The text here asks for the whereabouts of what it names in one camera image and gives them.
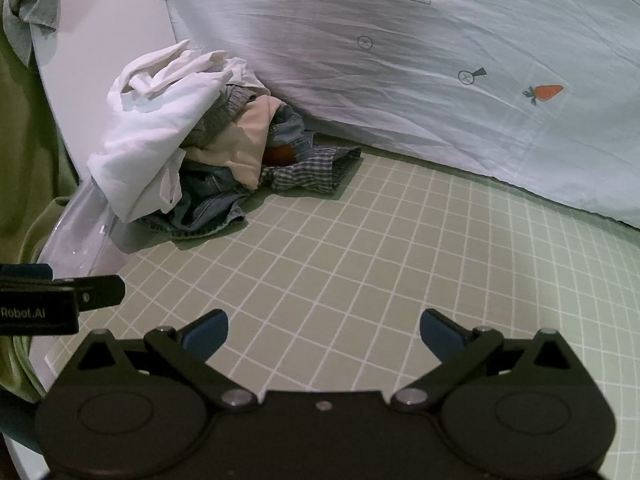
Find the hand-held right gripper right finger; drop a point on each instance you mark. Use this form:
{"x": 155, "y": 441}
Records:
{"x": 442, "y": 334}

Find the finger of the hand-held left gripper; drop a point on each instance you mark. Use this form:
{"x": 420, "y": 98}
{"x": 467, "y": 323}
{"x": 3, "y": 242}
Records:
{"x": 102, "y": 291}

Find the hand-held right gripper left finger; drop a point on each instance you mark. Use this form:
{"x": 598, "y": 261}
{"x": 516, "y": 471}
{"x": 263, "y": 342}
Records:
{"x": 205, "y": 334}

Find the white garment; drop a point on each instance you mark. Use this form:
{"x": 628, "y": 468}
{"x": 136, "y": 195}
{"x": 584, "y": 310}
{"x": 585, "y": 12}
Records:
{"x": 150, "y": 125}

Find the clear plastic bag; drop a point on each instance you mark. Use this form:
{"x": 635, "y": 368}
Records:
{"x": 85, "y": 240}

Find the green grid mat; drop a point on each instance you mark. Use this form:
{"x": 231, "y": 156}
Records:
{"x": 350, "y": 260}

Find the blue denim jeans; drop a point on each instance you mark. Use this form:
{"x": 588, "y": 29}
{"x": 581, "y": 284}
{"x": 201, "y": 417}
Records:
{"x": 200, "y": 210}

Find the olive green cloth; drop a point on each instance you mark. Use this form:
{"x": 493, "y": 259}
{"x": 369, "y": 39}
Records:
{"x": 25, "y": 160}

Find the beige garment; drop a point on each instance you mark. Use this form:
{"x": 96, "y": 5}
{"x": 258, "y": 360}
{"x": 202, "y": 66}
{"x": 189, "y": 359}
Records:
{"x": 245, "y": 145}

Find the orange garment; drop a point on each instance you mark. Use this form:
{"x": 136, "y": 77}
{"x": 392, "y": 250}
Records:
{"x": 280, "y": 155}

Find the checked shirt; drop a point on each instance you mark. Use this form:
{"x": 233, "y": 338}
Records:
{"x": 310, "y": 170}

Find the grey garment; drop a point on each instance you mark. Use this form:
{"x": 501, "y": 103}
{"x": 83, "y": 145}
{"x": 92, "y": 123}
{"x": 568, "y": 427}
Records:
{"x": 220, "y": 115}

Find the faded denim garment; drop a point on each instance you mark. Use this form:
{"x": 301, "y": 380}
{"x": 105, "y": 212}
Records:
{"x": 290, "y": 127}

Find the white side panel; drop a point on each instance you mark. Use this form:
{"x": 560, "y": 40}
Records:
{"x": 100, "y": 45}

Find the carrot print bed sheet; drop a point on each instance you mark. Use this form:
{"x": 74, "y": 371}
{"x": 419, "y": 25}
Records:
{"x": 400, "y": 85}

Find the grey-green cloth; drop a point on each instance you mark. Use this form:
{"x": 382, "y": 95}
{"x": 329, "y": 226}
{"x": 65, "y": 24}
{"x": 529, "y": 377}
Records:
{"x": 30, "y": 5}

